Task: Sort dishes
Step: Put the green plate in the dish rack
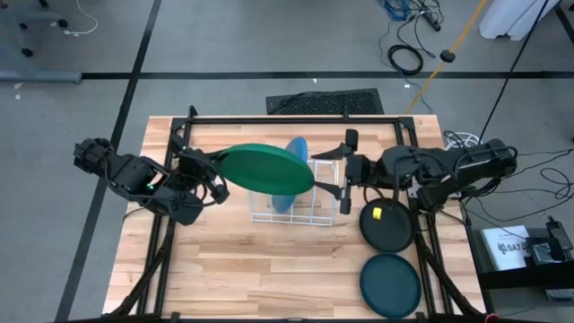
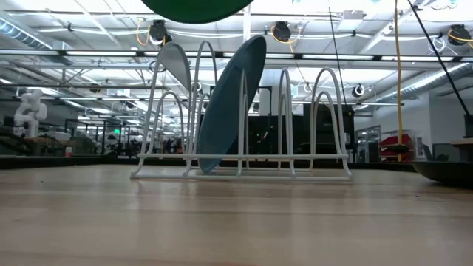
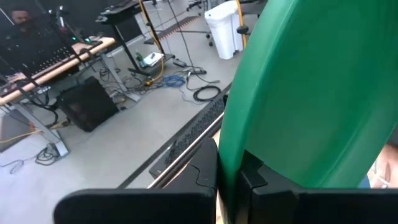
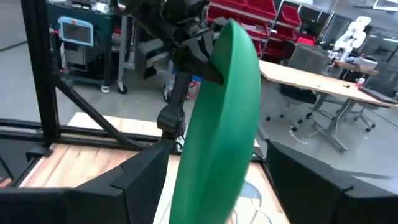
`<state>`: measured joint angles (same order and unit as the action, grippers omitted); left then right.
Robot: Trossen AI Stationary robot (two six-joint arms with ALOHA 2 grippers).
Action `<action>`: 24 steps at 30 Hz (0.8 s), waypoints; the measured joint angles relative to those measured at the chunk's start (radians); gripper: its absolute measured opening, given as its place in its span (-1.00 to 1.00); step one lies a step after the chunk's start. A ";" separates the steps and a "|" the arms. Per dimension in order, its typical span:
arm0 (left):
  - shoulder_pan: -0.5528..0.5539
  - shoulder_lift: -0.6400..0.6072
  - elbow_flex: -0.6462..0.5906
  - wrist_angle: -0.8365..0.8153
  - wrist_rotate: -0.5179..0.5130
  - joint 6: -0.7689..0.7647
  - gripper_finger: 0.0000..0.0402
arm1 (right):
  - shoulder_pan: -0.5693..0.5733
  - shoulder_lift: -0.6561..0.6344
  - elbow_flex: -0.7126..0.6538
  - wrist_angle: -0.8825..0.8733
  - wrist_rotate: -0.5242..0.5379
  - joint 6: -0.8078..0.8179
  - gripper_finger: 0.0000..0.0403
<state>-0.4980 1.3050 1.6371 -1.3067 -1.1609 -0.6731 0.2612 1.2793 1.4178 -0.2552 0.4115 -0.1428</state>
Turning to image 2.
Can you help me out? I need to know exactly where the white wire dish rack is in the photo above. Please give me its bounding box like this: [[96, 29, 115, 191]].
[[129, 39, 355, 183]]

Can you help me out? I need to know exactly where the wooden desk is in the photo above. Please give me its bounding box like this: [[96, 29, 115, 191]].
[[449, 137, 473, 163]]

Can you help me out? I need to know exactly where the black round cord plug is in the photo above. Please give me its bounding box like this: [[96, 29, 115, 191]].
[[386, 143, 410, 154]]

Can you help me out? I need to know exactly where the long black hanging cable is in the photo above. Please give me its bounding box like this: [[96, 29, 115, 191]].
[[406, 0, 473, 117]]

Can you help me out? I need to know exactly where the tall black cabinet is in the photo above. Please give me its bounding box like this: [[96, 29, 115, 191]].
[[302, 103, 356, 156]]

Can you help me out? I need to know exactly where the small black plate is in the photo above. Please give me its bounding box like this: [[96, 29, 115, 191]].
[[411, 160, 473, 187]]

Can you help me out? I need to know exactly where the yellow hanging cord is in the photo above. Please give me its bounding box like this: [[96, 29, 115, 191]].
[[393, 0, 404, 163]]

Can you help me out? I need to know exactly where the red cabinet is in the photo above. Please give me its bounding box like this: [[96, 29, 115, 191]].
[[379, 134, 414, 163]]

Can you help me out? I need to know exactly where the black aluminium table frame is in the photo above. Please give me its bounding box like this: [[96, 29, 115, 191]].
[[0, 155, 418, 171]]

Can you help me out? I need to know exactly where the black ceiling cable reel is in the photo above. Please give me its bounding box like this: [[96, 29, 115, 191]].
[[149, 18, 174, 45], [271, 21, 293, 44], [350, 83, 366, 99], [447, 24, 472, 47]]

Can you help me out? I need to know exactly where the large blue plate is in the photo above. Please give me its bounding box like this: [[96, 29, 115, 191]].
[[195, 35, 268, 175]]

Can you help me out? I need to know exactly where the thin black hanging cable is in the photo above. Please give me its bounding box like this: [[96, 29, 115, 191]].
[[327, 6, 349, 109]]

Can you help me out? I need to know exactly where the large green plate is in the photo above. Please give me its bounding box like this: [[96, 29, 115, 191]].
[[140, 0, 256, 25]]

